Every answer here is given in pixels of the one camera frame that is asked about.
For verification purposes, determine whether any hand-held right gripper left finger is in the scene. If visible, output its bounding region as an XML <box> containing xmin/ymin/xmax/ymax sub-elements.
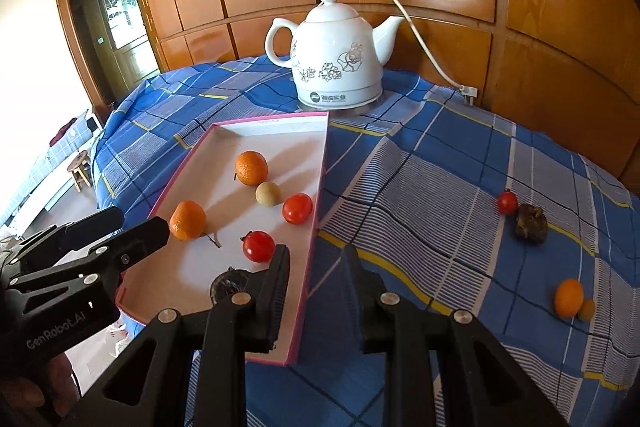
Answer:
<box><xmin>82</xmin><ymin>244</ymin><xmax>293</xmax><ymax>427</ymax></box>

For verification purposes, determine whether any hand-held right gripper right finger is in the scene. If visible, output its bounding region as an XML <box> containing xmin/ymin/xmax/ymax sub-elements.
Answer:
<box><xmin>342</xmin><ymin>244</ymin><xmax>568</xmax><ymax>427</ymax></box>

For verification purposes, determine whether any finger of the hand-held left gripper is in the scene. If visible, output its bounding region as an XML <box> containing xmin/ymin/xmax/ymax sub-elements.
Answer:
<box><xmin>17</xmin><ymin>206</ymin><xmax>126</xmax><ymax>268</ymax></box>
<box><xmin>7</xmin><ymin>216</ymin><xmax>171</xmax><ymax>303</ymax></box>

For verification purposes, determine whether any dark mushroom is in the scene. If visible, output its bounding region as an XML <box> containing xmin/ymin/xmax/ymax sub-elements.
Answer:
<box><xmin>210</xmin><ymin>268</ymin><xmax>258</xmax><ymax>305</ymax></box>
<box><xmin>513</xmin><ymin>203</ymin><xmax>548</xmax><ymax>244</ymax></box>

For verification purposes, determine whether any orange tangerine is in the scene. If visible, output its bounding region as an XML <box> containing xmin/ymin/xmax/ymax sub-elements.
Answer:
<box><xmin>554</xmin><ymin>279</ymin><xmax>585</xmax><ymax>319</ymax></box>
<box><xmin>169</xmin><ymin>201</ymin><xmax>207</xmax><ymax>242</ymax></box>
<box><xmin>235</xmin><ymin>150</ymin><xmax>269</xmax><ymax>186</ymax></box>

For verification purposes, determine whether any red cherry tomato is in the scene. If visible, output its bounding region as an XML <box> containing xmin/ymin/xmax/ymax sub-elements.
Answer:
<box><xmin>497</xmin><ymin>190</ymin><xmax>519</xmax><ymax>215</ymax></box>
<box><xmin>241</xmin><ymin>230</ymin><xmax>276</xmax><ymax>263</ymax></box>
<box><xmin>282</xmin><ymin>193</ymin><xmax>314</xmax><ymax>225</ymax></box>

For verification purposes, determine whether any pink-rimmed white tray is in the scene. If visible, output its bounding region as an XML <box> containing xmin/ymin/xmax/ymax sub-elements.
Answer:
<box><xmin>116</xmin><ymin>111</ymin><xmax>331</xmax><ymax>367</ymax></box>

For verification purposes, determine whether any person's left hand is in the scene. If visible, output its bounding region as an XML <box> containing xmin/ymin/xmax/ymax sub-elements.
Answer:
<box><xmin>0</xmin><ymin>349</ymin><xmax>78</xmax><ymax>427</ymax></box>

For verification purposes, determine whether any small wooden stool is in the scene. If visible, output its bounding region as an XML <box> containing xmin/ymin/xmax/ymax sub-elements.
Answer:
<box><xmin>67</xmin><ymin>151</ymin><xmax>94</xmax><ymax>193</ymax></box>

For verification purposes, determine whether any blue plaid tablecloth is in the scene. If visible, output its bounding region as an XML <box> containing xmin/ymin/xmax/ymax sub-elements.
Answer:
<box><xmin>92</xmin><ymin>56</ymin><xmax>633</xmax><ymax>427</ymax></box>

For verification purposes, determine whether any silver kettle base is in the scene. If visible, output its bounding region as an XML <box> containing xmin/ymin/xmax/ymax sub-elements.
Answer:
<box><xmin>295</xmin><ymin>91</ymin><xmax>387</xmax><ymax>114</ymax></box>

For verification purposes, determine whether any wooden glass-panel door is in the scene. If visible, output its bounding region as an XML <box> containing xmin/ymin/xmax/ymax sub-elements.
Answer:
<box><xmin>65</xmin><ymin>0</ymin><xmax>161</xmax><ymax>108</ymax></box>

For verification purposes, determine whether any white ceramic electric kettle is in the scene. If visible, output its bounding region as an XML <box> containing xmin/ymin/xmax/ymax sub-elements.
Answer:
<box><xmin>264</xmin><ymin>0</ymin><xmax>405</xmax><ymax>108</ymax></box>

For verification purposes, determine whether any cream power cable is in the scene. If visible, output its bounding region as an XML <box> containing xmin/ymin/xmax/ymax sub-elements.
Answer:
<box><xmin>334</xmin><ymin>0</ymin><xmax>463</xmax><ymax>90</ymax></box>

